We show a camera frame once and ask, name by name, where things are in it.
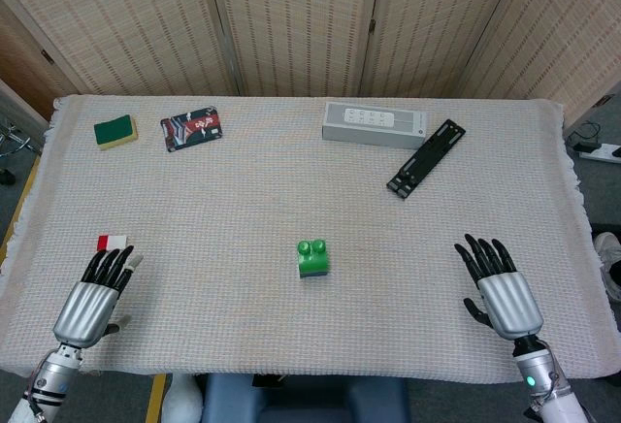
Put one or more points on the white rounded robot base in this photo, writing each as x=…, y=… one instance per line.
x=182, y=403

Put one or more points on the white woven tablecloth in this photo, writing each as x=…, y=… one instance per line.
x=291, y=190

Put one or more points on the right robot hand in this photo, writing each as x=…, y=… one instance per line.
x=509, y=302

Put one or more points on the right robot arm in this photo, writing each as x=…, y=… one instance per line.
x=543, y=384

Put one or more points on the white power strip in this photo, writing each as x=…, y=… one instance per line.
x=599, y=151

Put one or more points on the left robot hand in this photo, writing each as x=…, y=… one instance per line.
x=85, y=306

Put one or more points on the black slotted metal plate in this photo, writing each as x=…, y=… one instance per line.
x=427, y=158

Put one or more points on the grey rectangular carton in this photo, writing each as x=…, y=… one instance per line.
x=373, y=124

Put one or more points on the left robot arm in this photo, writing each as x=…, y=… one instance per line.
x=48, y=379

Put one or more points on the blue padded seat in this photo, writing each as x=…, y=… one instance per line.
x=305, y=401

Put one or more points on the green and yellow sponge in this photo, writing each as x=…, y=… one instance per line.
x=114, y=131

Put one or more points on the green and blue block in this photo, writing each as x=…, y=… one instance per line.
x=313, y=260

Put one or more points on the beige folding screen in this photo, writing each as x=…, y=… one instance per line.
x=301, y=20

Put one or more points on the chrome chair base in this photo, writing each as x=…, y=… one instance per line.
x=12, y=144

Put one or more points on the white sneaker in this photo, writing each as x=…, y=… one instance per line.
x=609, y=263

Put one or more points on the patterned card box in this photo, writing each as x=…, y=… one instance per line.
x=191, y=129

